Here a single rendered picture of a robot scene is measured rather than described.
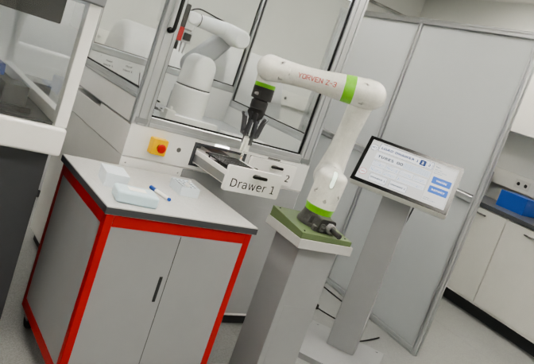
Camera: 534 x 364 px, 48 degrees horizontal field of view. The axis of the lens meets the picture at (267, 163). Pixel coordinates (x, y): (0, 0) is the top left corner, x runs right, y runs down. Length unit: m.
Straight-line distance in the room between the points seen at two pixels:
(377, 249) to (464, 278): 2.17
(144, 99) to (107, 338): 0.99
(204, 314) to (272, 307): 0.33
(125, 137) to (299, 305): 1.03
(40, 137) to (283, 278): 1.10
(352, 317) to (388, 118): 1.63
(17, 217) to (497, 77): 2.79
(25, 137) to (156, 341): 0.88
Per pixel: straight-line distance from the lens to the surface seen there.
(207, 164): 2.67
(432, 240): 3.93
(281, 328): 2.62
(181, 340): 2.43
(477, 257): 5.32
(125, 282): 2.19
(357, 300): 3.37
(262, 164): 2.96
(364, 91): 2.44
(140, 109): 2.63
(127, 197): 2.09
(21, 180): 2.38
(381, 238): 3.28
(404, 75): 4.44
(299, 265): 2.51
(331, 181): 2.48
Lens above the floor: 1.34
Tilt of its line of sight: 8 degrees down
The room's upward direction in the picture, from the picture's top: 19 degrees clockwise
